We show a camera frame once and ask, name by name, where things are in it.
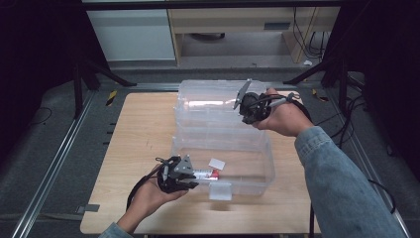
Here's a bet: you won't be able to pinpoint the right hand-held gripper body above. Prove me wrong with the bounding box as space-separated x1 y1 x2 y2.
232 78 272 117

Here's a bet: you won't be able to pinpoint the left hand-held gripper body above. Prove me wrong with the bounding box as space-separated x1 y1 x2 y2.
156 154 200 194

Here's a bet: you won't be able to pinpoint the red and white packet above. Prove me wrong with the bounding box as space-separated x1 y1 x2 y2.
192 168 220 182

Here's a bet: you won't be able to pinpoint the clear plastic storage box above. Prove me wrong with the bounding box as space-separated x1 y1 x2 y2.
169 78 277 202

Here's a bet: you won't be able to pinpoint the person's right hand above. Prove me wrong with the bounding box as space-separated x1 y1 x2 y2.
253 86 315 139

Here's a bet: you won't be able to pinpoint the person's left hand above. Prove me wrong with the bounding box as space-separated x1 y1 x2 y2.
116 164 190 233

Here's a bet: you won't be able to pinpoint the white paper label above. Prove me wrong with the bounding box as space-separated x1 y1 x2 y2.
208 157 227 172

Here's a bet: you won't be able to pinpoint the yellow and black tape strip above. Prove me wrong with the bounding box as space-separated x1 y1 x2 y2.
311 87 330 103
105 89 119 108

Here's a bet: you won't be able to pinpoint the wooden desk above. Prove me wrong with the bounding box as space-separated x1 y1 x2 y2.
166 7 342 65

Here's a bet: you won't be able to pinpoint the grey tape piece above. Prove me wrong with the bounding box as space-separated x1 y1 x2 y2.
75 203 101 214

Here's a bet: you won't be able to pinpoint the black metal stand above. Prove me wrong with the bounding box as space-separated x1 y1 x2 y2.
71 59 139 120
282 55 352 117

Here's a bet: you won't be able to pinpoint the white cabinet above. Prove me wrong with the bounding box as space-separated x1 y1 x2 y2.
86 9 176 62

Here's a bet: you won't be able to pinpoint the left hand-held gripper cable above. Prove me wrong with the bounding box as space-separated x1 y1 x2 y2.
126 157 166 211

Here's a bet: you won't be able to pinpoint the hand-held gripper cable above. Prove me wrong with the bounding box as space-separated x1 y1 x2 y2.
260 92 315 238
126 157 166 211

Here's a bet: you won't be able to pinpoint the right hand-held gripper cable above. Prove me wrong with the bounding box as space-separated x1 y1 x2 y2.
260 92 315 238

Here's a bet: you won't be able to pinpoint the black cables under desk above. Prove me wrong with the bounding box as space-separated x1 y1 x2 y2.
291 7 332 60

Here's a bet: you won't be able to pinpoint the metal floor rail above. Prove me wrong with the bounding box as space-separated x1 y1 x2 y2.
324 88 414 238
10 90 97 238

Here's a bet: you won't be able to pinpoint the thin black floor cable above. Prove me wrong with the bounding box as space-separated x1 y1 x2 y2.
30 105 53 126

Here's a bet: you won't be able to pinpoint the thick black floor cable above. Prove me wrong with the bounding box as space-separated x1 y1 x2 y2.
315 94 397 215

